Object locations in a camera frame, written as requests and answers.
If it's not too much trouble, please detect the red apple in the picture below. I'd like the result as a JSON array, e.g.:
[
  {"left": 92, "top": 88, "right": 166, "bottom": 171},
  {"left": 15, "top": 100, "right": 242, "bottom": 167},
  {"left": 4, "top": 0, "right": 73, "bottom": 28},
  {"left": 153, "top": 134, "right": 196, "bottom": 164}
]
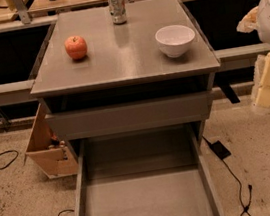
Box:
[{"left": 64, "top": 36, "right": 88, "bottom": 60}]

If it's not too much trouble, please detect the grey drawer cabinet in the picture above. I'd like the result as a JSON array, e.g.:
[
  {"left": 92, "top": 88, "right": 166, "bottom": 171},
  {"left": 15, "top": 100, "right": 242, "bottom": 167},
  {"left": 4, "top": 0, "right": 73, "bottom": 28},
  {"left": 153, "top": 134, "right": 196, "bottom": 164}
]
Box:
[{"left": 19, "top": 0, "right": 233, "bottom": 168}]

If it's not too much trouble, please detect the open grey middle drawer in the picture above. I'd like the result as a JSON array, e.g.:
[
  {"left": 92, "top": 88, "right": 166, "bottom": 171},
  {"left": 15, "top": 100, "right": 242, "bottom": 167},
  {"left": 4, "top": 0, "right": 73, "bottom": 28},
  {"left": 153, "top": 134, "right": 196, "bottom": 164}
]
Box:
[{"left": 75, "top": 125, "right": 225, "bottom": 216}]

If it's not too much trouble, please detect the closed grey top drawer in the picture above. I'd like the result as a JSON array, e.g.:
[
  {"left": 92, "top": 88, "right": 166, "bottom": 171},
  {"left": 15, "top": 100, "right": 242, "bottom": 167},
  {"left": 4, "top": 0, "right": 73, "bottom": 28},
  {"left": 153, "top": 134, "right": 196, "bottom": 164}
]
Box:
[{"left": 45, "top": 91, "right": 213, "bottom": 140}]

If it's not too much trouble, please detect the white ceramic bowl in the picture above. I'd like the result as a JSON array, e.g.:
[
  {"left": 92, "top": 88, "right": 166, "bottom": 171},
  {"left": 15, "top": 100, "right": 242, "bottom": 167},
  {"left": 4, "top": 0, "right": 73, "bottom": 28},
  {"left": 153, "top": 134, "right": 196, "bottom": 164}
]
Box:
[{"left": 155, "top": 25, "right": 196, "bottom": 58}]

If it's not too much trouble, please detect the black power adapter right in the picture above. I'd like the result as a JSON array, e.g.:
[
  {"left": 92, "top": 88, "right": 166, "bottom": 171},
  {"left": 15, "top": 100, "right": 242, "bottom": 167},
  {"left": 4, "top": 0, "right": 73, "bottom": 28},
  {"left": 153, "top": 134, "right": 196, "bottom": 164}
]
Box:
[{"left": 209, "top": 141, "right": 231, "bottom": 160}]

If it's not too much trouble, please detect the silver soda can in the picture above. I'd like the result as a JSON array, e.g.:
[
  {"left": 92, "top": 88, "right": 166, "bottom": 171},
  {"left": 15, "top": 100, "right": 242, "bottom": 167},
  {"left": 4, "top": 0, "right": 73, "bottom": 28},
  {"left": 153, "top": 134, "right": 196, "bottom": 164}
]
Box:
[{"left": 108, "top": 0, "right": 127, "bottom": 25}]

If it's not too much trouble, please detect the cardboard box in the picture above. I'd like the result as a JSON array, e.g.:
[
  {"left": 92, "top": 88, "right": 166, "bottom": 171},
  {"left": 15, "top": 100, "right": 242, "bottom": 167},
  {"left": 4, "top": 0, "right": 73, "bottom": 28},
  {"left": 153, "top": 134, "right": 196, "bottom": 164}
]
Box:
[{"left": 25, "top": 105, "right": 78, "bottom": 178}]

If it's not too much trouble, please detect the black cable right floor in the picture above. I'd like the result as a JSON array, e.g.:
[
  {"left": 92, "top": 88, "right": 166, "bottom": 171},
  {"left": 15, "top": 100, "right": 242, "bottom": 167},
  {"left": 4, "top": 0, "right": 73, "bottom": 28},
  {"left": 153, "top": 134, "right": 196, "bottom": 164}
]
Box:
[{"left": 202, "top": 130, "right": 258, "bottom": 216}]

